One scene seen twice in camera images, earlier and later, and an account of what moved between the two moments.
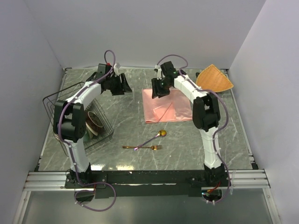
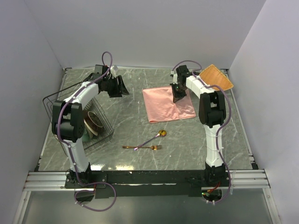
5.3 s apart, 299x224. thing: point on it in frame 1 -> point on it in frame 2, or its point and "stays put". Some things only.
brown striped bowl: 93,123 stays put
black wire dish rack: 93,106 stays put
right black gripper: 156,89 -> 176,96
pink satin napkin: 175,106 stays put
